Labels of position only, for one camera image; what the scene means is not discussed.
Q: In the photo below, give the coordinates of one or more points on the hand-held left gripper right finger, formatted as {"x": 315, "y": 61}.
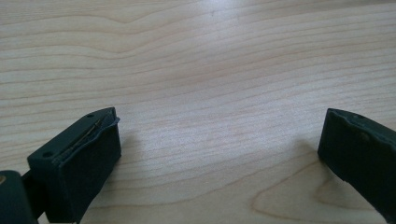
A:
{"x": 358, "y": 149}

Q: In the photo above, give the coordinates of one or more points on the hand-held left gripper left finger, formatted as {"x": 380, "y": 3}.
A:
{"x": 81, "y": 161}

